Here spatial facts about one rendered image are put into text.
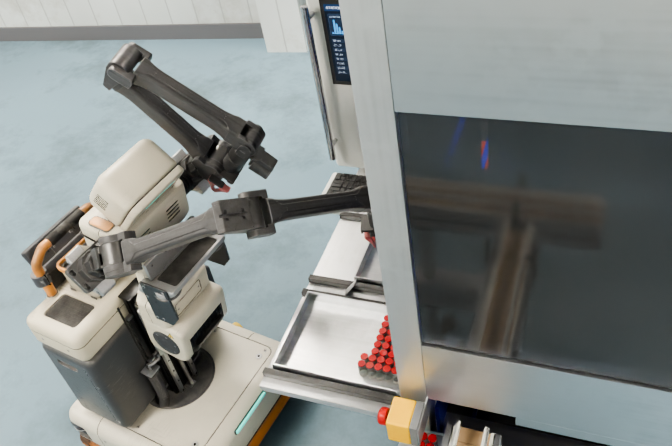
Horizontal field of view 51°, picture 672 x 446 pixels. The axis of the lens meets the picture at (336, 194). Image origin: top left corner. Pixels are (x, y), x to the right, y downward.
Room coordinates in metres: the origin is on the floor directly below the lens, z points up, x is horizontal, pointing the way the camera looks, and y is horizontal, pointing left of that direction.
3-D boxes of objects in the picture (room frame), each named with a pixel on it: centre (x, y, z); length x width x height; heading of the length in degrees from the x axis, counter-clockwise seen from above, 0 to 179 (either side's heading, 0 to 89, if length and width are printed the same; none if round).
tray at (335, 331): (1.21, 0.04, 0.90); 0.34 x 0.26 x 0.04; 63
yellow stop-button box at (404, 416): (0.88, -0.06, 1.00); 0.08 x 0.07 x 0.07; 63
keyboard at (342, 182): (1.89, -0.16, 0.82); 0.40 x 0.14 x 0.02; 63
